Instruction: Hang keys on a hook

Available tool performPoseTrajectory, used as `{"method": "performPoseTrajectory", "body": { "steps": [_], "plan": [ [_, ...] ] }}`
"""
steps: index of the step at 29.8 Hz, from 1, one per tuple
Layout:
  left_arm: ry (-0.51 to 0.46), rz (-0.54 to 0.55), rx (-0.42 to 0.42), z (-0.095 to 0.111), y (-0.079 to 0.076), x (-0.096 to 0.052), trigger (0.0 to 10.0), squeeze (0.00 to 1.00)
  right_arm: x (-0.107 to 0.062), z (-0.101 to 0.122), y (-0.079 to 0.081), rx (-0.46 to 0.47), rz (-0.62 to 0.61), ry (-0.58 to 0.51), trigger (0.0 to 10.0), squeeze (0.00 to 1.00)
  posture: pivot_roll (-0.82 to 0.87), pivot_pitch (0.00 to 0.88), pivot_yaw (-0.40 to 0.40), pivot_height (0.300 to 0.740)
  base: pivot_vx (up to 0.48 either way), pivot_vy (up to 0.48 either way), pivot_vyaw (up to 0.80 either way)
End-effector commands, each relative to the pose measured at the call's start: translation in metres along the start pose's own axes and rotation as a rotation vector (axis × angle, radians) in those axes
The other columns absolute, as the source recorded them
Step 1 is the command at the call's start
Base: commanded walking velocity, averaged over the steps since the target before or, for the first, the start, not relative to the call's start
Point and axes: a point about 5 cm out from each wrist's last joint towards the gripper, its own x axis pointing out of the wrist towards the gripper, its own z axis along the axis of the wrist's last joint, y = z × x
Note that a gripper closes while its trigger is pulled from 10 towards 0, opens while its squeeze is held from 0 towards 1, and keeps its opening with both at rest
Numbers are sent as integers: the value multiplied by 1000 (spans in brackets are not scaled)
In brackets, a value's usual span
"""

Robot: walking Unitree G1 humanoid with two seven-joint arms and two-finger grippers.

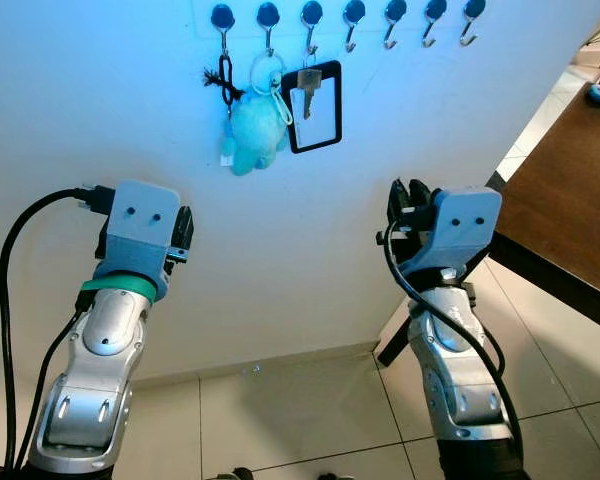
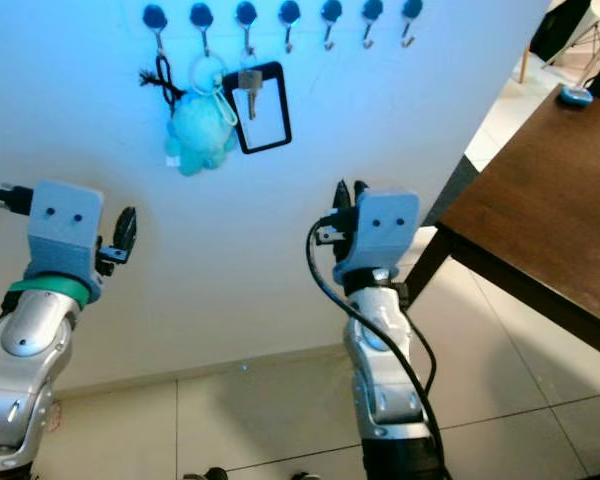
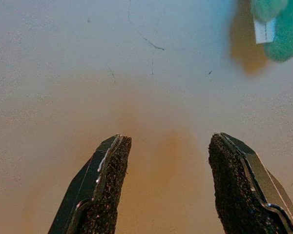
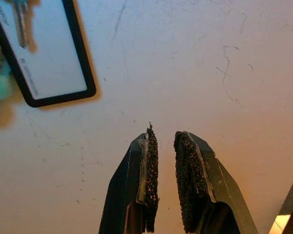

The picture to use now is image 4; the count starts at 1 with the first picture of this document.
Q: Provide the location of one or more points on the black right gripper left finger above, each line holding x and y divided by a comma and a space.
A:
127, 185

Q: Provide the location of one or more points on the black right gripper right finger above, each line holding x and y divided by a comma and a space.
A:
200, 180

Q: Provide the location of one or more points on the black and cream furniture edge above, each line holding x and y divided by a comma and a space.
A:
289, 207

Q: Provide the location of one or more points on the black framed white key tag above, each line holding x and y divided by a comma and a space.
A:
51, 53

